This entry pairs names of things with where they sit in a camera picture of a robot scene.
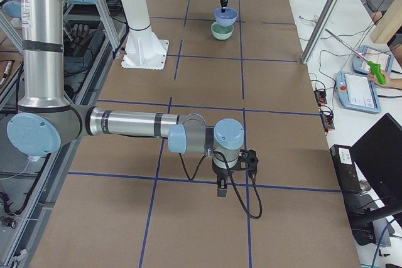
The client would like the white camera pole with base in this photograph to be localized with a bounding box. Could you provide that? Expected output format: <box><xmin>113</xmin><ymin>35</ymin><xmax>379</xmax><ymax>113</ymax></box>
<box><xmin>121</xmin><ymin>0</ymin><xmax>169</xmax><ymax>70</ymax></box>

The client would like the green handled reacher grabber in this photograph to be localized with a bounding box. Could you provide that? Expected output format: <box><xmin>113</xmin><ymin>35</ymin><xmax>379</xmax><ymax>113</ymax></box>
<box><xmin>325</xmin><ymin>29</ymin><xmax>386</xmax><ymax>85</ymax></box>

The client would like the teach pendant tablet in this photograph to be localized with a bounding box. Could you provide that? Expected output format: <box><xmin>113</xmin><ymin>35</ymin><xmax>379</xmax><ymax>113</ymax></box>
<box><xmin>335</xmin><ymin>71</ymin><xmax>381</xmax><ymax>114</ymax></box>
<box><xmin>352</xmin><ymin>45</ymin><xmax>394</xmax><ymax>74</ymax></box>

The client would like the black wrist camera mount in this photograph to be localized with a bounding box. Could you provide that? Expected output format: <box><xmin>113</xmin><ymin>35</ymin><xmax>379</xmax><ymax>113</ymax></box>
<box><xmin>234</xmin><ymin>149</ymin><xmax>259</xmax><ymax>178</ymax></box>

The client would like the black monitor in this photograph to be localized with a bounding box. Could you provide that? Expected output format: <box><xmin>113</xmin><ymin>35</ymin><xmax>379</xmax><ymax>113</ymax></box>
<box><xmin>350</xmin><ymin>112</ymin><xmax>402</xmax><ymax>200</ymax></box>

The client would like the aluminium frame post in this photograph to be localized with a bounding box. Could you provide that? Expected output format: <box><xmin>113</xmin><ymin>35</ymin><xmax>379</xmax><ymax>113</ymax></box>
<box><xmin>301</xmin><ymin>0</ymin><xmax>340</xmax><ymax>64</ymax></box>

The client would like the green bowl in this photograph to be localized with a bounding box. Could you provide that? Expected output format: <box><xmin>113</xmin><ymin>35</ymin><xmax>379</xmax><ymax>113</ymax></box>
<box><xmin>210</xmin><ymin>22</ymin><xmax>234</xmax><ymax>40</ymax></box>

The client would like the orange black connector box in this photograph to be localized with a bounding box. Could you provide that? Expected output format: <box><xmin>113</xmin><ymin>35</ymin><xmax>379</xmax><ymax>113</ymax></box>
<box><xmin>311</xmin><ymin>80</ymin><xmax>327</xmax><ymax>105</ymax></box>
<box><xmin>318</xmin><ymin>105</ymin><xmax>335</xmax><ymax>134</ymax></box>

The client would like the black computer box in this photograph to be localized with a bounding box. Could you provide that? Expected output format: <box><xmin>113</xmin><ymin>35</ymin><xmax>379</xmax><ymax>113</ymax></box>
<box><xmin>330</xmin><ymin>144</ymin><xmax>372</xmax><ymax>195</ymax></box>

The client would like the far orange black connector box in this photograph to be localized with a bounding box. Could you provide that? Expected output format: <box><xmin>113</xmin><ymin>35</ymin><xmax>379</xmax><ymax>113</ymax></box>
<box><xmin>311</xmin><ymin>80</ymin><xmax>327</xmax><ymax>105</ymax></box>

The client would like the far teach pendant tablet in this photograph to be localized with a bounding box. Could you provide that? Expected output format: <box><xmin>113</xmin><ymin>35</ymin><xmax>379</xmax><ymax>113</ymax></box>
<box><xmin>352</xmin><ymin>45</ymin><xmax>394</xmax><ymax>74</ymax></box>

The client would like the near teach pendant tablet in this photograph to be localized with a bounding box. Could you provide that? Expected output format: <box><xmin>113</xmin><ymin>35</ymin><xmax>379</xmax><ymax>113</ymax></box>
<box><xmin>335</xmin><ymin>71</ymin><xmax>381</xmax><ymax>114</ymax></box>

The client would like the brown paper table cover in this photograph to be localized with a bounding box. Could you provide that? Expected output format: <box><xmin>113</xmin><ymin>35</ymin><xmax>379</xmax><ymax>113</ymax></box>
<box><xmin>31</xmin><ymin>0</ymin><xmax>360</xmax><ymax>267</ymax></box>

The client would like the blue bowl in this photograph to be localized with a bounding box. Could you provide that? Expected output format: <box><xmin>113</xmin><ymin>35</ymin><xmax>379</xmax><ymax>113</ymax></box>
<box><xmin>214</xmin><ymin>7</ymin><xmax>238</xmax><ymax>27</ymax></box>

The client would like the near orange black connector box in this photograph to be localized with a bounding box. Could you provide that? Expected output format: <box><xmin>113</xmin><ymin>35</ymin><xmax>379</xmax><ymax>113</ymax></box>
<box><xmin>318</xmin><ymin>105</ymin><xmax>335</xmax><ymax>134</ymax></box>

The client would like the person's forearm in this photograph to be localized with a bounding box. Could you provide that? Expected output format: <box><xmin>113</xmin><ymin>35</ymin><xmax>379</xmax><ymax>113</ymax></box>
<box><xmin>387</xmin><ymin>78</ymin><xmax>402</xmax><ymax>90</ymax></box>

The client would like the person's hand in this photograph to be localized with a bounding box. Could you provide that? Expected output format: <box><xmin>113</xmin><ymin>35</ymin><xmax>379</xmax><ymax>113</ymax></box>
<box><xmin>367</xmin><ymin>72</ymin><xmax>394</xmax><ymax>87</ymax></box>

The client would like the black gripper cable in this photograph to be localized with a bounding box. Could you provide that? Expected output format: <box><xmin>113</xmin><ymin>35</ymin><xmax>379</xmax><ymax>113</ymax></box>
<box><xmin>178</xmin><ymin>151</ymin><xmax>263</xmax><ymax>219</ymax></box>

